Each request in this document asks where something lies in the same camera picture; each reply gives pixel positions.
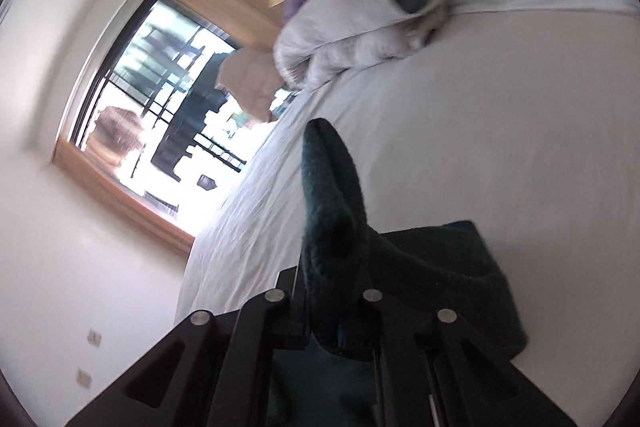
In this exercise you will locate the dark green cloth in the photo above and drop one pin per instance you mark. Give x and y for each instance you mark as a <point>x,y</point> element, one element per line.
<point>340,207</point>

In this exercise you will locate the wall socket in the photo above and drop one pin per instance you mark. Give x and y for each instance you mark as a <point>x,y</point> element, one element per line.
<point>84,378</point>
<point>94,338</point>

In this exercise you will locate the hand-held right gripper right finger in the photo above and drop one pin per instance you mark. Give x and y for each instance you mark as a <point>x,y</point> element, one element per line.
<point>372,322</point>

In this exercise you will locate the white bed sheet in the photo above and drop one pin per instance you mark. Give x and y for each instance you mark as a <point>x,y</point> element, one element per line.
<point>475,132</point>

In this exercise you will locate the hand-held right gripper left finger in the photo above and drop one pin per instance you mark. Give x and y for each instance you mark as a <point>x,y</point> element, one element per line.
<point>290,307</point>

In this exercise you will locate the beige cloth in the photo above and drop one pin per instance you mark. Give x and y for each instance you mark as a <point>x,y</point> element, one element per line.
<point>250,82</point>

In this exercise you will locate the hanging dark garment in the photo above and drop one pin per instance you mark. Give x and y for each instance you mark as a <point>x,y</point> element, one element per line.
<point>195,122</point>

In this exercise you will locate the wood framed window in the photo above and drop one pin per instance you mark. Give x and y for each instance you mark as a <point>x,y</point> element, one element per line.
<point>150,57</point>

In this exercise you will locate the hanging brown patterned garment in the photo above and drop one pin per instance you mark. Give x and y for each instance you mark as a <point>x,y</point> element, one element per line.
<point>117,132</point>

